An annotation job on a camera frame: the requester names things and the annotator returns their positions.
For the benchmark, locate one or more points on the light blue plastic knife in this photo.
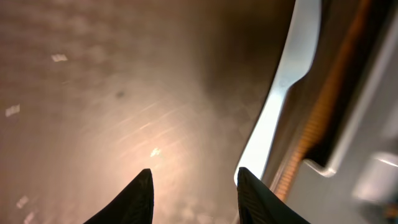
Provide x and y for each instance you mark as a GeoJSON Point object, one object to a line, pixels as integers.
{"type": "Point", "coordinates": [295, 62]}

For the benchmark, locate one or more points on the wooden chopstick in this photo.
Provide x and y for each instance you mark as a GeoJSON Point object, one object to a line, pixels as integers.
{"type": "Point", "coordinates": [321, 113]}

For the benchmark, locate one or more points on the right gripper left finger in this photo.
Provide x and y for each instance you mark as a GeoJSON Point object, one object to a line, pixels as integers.
{"type": "Point", "coordinates": [133, 205]}

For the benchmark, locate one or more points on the grey plastic dishwasher rack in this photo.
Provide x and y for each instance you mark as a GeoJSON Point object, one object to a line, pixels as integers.
{"type": "Point", "coordinates": [359, 182]}

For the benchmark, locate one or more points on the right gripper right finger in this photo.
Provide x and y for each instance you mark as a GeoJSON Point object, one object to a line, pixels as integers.
{"type": "Point", "coordinates": [258, 205]}

